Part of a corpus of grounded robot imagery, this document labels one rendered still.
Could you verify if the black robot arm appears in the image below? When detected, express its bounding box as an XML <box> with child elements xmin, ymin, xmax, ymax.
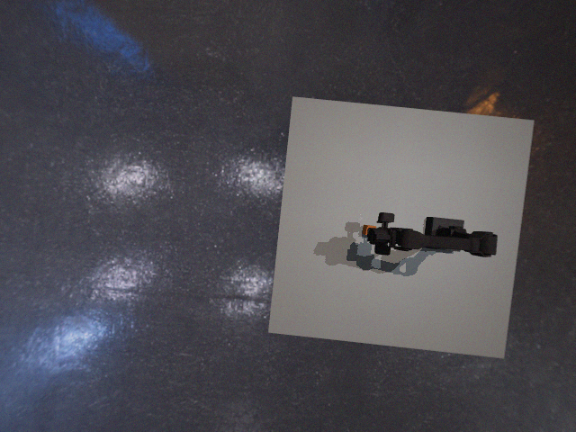
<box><xmin>367</xmin><ymin>226</ymin><xmax>498</xmax><ymax>257</ymax></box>

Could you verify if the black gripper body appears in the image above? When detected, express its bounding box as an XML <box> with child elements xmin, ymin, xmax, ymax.
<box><xmin>374</xmin><ymin>212</ymin><xmax>395</xmax><ymax>256</ymax></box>

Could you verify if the orange cube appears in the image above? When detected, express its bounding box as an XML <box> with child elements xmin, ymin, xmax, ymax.
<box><xmin>363</xmin><ymin>225</ymin><xmax>376</xmax><ymax>235</ymax></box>

